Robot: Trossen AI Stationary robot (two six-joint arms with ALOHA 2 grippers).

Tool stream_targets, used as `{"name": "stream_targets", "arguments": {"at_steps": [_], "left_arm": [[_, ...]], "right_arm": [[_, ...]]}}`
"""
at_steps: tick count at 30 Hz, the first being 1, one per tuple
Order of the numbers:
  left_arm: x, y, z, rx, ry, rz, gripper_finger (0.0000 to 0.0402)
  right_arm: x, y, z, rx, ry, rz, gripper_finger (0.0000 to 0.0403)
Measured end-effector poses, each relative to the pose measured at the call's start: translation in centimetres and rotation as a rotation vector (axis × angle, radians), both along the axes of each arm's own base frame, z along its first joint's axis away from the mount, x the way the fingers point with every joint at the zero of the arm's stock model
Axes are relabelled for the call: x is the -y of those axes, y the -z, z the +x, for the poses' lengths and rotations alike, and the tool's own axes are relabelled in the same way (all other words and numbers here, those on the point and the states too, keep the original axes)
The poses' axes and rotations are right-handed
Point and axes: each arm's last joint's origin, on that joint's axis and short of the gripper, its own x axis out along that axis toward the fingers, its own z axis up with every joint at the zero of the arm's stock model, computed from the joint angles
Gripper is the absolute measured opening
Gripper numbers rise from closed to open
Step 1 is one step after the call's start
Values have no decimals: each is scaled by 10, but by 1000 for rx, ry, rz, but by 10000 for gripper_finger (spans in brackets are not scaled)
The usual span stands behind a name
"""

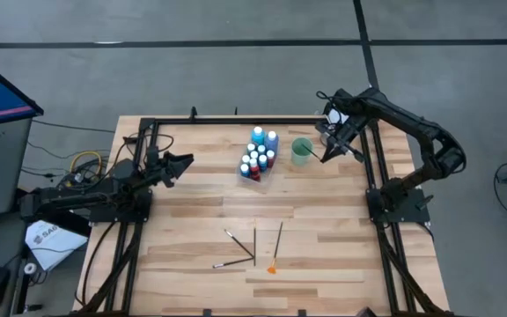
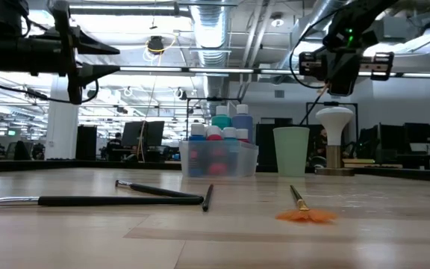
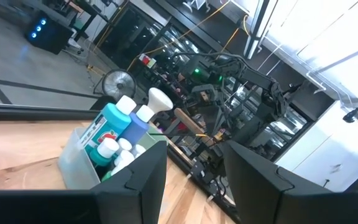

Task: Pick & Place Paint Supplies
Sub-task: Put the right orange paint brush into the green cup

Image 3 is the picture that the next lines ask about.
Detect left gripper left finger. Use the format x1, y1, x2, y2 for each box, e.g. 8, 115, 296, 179
91, 140, 168, 224

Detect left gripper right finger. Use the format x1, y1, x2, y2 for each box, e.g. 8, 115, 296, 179
223, 140, 326, 224

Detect small green paint bottle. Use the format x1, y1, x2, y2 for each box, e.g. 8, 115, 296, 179
101, 160, 130, 183

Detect small white-capped paint bottle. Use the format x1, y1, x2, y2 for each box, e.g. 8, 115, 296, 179
117, 138, 133, 152

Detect small teal paint bottle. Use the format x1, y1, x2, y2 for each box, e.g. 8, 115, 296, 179
88, 137, 120, 167

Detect clear plastic bin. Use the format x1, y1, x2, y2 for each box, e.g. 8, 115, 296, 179
57, 126, 167, 190

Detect large periwinkle paint bottle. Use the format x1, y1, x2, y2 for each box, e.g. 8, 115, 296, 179
118, 105, 155, 146

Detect large teal paint bottle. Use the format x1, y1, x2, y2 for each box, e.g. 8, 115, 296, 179
78, 95, 137, 155

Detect white cabinet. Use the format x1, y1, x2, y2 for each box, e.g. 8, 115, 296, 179
275, 99, 358, 192

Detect white mushroom table lamp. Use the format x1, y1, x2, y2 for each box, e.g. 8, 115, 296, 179
147, 86, 175, 115

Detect round floor fan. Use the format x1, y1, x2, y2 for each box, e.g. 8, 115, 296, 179
101, 68, 137, 101

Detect red and white box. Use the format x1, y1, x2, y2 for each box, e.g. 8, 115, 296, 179
138, 53, 157, 68

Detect computer tower blue lights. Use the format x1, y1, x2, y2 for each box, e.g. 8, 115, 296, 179
23, 11, 74, 55

